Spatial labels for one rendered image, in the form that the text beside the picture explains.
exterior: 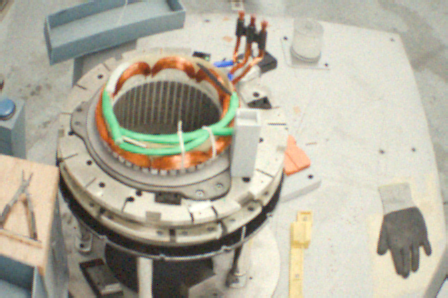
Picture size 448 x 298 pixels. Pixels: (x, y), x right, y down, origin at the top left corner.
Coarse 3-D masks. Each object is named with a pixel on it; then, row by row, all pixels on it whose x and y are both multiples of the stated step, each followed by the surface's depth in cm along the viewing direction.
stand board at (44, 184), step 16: (0, 160) 150; (16, 160) 151; (0, 176) 148; (16, 176) 148; (32, 176) 149; (48, 176) 149; (0, 192) 146; (32, 192) 147; (48, 192) 147; (0, 208) 143; (16, 208) 144; (48, 208) 145; (16, 224) 142; (48, 224) 143; (0, 240) 139; (16, 240) 140; (48, 240) 143; (16, 256) 137; (32, 256) 138
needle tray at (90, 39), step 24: (96, 0) 179; (120, 0) 182; (144, 0) 184; (168, 0) 183; (48, 24) 173; (72, 24) 179; (96, 24) 179; (120, 24) 179; (144, 24) 175; (168, 24) 177; (48, 48) 173; (72, 48) 171; (96, 48) 174; (120, 48) 179
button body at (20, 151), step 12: (0, 96) 164; (24, 108) 165; (0, 120) 160; (12, 120) 161; (24, 120) 167; (0, 132) 161; (12, 132) 160; (24, 132) 169; (0, 144) 163; (12, 144) 162; (24, 144) 171; (12, 156) 164; (24, 156) 172
